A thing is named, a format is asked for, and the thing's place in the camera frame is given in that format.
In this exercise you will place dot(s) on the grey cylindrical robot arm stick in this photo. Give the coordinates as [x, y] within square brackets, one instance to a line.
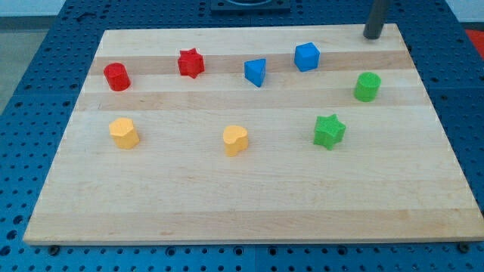
[376, 19]

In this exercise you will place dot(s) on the yellow heart block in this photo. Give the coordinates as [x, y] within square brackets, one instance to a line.
[235, 139]

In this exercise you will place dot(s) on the light wooden board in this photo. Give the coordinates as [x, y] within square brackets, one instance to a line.
[393, 178]

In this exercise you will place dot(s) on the blue triangle block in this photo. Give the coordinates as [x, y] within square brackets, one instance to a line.
[254, 71]

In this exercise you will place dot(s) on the green star block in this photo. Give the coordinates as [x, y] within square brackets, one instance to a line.
[328, 131]

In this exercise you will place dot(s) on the red star block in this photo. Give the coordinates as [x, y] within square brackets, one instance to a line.
[190, 63]

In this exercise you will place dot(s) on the blue cube block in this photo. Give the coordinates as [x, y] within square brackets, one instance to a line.
[306, 57]

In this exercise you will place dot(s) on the yellow hexagon block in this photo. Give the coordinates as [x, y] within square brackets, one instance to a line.
[124, 133]

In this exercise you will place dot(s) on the green cylinder block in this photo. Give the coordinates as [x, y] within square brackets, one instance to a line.
[367, 86]

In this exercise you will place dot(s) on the red cylinder block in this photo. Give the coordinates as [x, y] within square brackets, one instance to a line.
[117, 76]

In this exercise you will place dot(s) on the red object at right edge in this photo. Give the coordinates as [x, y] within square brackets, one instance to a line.
[477, 38]

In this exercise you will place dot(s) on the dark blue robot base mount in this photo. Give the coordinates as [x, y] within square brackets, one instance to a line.
[224, 6]

